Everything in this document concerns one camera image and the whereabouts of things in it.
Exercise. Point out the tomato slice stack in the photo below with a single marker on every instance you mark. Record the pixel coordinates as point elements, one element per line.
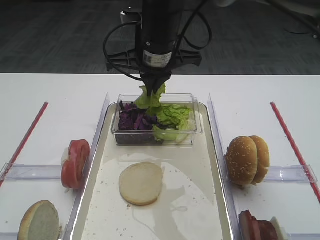
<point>72,169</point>

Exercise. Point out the clear pusher track tomato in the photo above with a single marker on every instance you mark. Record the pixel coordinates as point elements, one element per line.
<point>25,172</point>

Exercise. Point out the red rail right side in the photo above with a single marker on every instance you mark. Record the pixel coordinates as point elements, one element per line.
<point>296,150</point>

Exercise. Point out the red rail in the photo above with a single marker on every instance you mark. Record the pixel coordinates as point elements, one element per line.
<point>23,142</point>
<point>296,150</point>

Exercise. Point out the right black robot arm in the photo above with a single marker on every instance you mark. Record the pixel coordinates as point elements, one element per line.
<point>157,49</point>

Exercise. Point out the red rail left side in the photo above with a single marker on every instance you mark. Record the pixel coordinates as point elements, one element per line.
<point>23,142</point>

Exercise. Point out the sesame bun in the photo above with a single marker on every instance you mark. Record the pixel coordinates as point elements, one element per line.
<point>263,159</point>
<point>242,160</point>

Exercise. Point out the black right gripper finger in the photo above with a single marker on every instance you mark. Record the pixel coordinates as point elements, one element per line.
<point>159,82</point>
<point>149,84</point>

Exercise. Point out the white pusher block patty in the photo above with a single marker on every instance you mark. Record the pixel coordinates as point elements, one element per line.
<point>281,232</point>

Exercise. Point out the sesame top bun inner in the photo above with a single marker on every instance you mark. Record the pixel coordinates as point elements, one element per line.
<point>263,159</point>

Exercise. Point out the clear plastic salad container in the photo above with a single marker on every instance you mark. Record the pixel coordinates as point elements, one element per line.
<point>146,138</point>

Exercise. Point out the clear pusher track left bun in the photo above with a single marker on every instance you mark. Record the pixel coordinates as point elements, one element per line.
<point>8,236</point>

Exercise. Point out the clear pusher track bun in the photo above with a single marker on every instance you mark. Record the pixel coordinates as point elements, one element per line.
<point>300,174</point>
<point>8,236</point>

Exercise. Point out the purple cabbage shreds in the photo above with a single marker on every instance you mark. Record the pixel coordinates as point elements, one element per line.
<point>132,118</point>

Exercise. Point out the meat patty stack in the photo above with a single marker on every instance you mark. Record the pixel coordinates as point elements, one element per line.
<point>253,229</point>

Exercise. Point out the green lettuce pile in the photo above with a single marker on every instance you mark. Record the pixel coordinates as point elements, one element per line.
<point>173,120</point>

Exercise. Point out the green lettuce leaf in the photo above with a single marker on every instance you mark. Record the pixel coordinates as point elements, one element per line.
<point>150,103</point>

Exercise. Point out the bottom bun on tray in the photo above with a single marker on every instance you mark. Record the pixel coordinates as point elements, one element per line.
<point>141,184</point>

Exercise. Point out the sesame top bun outer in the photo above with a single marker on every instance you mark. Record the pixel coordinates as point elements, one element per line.
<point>242,160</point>

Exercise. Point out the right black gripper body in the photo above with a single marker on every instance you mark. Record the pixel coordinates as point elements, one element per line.
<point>150,65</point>

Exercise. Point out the metal serving tray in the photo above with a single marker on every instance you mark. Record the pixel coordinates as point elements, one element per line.
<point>161,192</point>

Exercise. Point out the bottom bun standing left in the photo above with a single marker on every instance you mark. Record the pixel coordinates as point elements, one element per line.
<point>40,222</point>

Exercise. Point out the white pusher block tomato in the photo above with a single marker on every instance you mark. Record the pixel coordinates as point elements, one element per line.
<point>65,156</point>

